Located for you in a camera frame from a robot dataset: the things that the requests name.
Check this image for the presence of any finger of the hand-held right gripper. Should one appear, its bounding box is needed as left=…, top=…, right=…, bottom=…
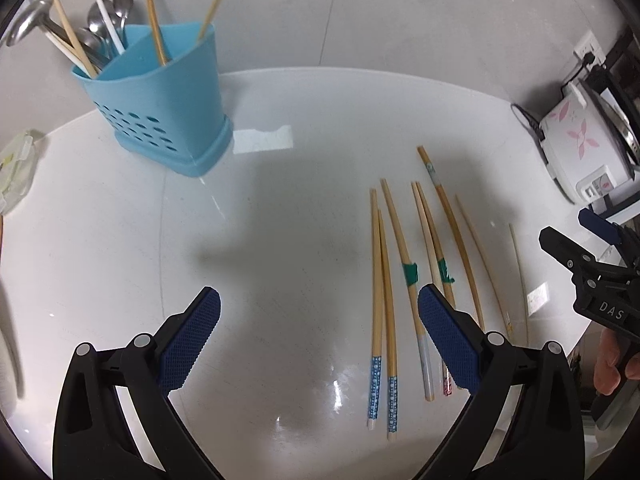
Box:
left=578, top=208, right=640, bottom=272
left=538, top=226, right=599, bottom=282

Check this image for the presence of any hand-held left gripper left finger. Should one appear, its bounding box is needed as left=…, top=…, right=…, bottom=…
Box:
left=52, top=286, right=222, bottom=480

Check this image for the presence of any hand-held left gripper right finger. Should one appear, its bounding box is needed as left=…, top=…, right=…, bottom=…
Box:
left=417, top=283, right=586, bottom=480

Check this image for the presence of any thin pale chopstick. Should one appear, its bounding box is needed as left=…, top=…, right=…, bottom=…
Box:
left=509, top=224, right=531, bottom=348

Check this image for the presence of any blue patterned end chopstick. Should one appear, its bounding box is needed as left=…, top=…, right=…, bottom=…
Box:
left=369, top=189, right=385, bottom=430
left=377, top=209, right=400, bottom=442

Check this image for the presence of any thin bamboo chopstick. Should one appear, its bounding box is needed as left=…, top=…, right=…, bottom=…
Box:
left=455, top=195, right=515, bottom=338

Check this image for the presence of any green taped grey end chopstick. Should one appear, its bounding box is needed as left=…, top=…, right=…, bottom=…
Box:
left=380, top=178, right=436, bottom=402
left=416, top=182, right=457, bottom=311

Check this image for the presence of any white printed tip bamboo chopstick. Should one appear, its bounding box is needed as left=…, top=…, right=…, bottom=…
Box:
left=417, top=146, right=486, bottom=333

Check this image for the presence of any blue plastic utensil holder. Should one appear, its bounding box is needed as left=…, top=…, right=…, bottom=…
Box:
left=70, top=22, right=234, bottom=178

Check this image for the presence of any person's right hand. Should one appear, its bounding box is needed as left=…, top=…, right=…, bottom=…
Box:
left=594, top=329, right=625, bottom=395

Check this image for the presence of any white floral rice cooker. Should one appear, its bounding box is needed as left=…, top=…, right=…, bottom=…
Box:
left=539, top=82, right=638, bottom=206

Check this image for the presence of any pale red print chopstick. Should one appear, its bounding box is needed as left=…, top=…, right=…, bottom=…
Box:
left=411, top=182, right=453, bottom=396

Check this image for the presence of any black power plug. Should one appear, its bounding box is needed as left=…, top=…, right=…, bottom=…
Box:
left=560, top=52, right=601, bottom=91

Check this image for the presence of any white paper label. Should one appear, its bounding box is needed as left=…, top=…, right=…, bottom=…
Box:
left=233, top=126, right=293, bottom=155

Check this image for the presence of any clear plastic food container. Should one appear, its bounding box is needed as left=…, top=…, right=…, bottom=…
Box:
left=0, top=130, right=41, bottom=213

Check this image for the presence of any steel spoon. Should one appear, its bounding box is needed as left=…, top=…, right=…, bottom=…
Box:
left=86, top=1, right=113, bottom=58
left=112, top=0, right=135, bottom=48
left=75, top=30, right=106, bottom=68

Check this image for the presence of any short white chopstick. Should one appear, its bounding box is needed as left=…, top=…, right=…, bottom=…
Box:
left=41, top=29, right=93, bottom=78

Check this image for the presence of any long white chopstick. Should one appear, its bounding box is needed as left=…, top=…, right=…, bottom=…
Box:
left=85, top=0, right=125, bottom=55

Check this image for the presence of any steel ladle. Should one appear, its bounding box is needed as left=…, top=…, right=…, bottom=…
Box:
left=4, top=0, right=86, bottom=61

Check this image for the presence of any black power cable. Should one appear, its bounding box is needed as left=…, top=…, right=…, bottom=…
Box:
left=511, top=103, right=548, bottom=171

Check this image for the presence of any dark metal frame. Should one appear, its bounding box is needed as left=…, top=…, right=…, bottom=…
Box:
left=585, top=25, right=640, bottom=166

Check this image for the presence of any white wall outlet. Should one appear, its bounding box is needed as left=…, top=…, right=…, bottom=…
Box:
left=572, top=32, right=603, bottom=68

